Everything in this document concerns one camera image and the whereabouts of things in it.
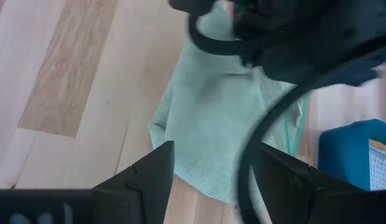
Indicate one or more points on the orange microfiber towel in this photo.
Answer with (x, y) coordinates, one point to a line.
(383, 144)

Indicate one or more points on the gray waffle microfiber towel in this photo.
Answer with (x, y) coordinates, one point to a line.
(381, 169)

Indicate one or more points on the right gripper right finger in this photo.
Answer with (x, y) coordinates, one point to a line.
(289, 193)

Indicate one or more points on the teal plastic bin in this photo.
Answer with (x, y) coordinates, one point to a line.
(342, 155)

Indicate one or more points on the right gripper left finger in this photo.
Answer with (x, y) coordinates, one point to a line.
(155, 180)

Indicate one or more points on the green microfiber towel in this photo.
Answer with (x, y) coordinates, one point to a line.
(211, 118)

